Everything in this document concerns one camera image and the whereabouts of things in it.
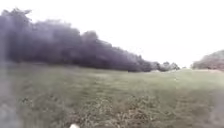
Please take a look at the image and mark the tree-covered hill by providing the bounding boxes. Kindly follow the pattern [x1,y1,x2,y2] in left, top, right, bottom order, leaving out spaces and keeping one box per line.
[190,49,224,71]

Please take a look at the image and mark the row of dark trees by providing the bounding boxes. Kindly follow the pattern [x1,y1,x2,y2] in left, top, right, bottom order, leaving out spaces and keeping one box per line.
[0,7,181,73]

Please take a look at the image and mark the robot's own part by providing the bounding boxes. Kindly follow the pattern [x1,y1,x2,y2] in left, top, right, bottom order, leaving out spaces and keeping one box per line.
[68,123,81,128]

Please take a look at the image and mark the green grass field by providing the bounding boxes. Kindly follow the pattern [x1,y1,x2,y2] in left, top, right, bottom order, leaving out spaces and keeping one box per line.
[0,61,224,128]

